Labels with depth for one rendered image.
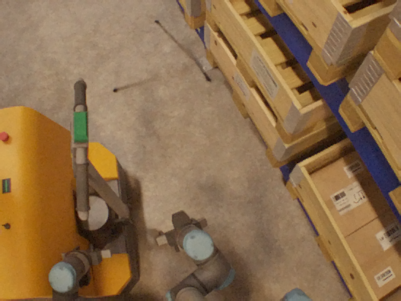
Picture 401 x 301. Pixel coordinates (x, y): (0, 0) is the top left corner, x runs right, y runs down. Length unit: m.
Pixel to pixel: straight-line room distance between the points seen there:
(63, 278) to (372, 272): 1.38
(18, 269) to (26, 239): 0.12
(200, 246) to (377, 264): 1.02
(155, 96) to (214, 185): 0.70
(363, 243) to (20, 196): 1.53
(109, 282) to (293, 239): 1.08
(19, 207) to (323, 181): 1.37
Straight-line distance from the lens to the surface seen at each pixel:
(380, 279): 2.05
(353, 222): 2.03
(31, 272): 1.62
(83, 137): 1.06
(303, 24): 1.38
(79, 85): 1.25
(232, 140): 2.54
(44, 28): 3.22
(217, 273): 1.34
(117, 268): 2.07
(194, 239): 1.29
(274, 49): 1.96
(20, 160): 1.72
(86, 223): 2.02
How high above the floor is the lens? 2.36
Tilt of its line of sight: 70 degrees down
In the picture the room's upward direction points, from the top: 1 degrees counter-clockwise
